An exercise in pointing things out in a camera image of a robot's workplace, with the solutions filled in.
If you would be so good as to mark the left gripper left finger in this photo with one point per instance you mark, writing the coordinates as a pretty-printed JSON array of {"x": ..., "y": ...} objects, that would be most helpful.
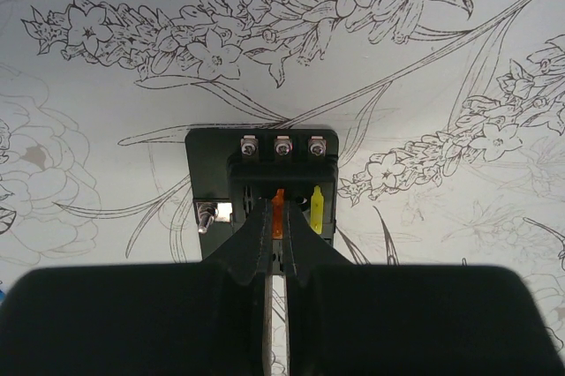
[{"x": 201, "y": 318}]

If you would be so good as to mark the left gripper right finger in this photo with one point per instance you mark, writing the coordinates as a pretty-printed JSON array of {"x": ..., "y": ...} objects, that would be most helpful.
[{"x": 348, "y": 319}]

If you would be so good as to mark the orange blade fuse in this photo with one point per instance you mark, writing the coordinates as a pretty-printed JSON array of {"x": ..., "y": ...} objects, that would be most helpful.
[{"x": 277, "y": 219}]

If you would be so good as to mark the yellow blade fuse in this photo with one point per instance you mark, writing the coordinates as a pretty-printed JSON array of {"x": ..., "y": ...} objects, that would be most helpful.
[{"x": 317, "y": 210}]

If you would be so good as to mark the floral printed table mat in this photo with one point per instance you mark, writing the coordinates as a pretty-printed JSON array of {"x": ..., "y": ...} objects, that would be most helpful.
[{"x": 449, "y": 114}]

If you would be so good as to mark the black fuse box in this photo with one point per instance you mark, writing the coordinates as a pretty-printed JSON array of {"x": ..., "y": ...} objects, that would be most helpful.
[{"x": 232, "y": 168}]

